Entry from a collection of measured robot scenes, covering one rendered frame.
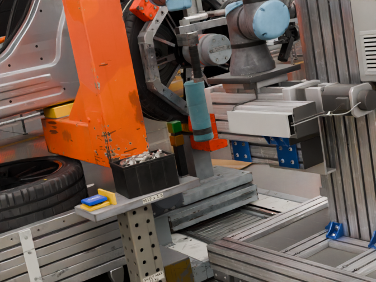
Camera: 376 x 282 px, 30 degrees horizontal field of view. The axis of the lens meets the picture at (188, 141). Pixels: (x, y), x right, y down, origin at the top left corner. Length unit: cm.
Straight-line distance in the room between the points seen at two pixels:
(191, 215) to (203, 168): 28
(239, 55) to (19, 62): 111
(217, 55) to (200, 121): 29
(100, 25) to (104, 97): 26
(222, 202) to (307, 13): 125
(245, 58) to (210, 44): 72
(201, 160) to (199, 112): 41
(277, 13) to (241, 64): 23
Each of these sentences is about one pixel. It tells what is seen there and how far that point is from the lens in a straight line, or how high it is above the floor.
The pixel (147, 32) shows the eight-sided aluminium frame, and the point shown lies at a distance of 298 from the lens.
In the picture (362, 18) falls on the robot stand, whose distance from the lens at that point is 208.
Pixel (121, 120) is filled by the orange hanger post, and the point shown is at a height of 69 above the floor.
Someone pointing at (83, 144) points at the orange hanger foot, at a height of 60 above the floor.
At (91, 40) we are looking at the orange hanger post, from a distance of 256.
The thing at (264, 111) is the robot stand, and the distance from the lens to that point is 209.
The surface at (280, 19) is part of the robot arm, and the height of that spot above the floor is 98.
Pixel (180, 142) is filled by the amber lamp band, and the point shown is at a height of 58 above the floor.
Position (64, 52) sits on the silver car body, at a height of 95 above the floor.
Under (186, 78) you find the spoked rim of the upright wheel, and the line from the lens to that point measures 320.
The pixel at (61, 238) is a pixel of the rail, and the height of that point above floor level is 31.
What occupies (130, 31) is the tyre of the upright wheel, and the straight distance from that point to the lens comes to 304.
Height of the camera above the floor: 110
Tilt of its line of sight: 12 degrees down
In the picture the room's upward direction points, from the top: 10 degrees counter-clockwise
